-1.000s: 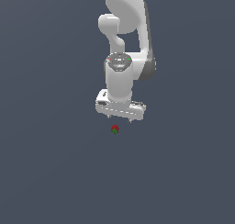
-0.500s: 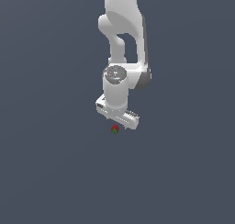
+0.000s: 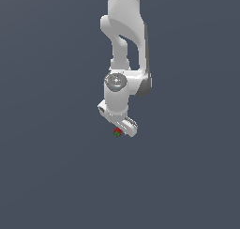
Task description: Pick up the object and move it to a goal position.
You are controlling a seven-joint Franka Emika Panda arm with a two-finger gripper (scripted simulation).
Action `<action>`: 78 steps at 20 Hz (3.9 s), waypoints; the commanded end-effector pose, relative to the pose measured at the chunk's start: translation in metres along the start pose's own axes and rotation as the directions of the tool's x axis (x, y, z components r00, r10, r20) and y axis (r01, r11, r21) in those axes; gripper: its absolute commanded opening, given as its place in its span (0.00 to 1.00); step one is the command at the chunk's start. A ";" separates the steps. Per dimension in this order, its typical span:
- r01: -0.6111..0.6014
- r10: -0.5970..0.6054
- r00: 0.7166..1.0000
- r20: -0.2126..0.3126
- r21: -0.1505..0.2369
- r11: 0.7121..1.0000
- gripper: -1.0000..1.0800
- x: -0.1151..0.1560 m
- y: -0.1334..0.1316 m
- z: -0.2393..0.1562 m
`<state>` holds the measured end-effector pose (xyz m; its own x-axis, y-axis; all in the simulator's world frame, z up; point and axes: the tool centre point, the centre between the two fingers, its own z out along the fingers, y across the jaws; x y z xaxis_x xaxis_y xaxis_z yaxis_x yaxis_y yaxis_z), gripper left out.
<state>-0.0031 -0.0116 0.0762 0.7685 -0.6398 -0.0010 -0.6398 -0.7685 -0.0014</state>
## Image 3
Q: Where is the small red green cube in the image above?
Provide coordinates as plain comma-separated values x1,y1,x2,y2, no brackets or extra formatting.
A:
112,127,123,138

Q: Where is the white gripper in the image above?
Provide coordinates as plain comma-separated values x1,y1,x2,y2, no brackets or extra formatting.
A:
97,99,139,138

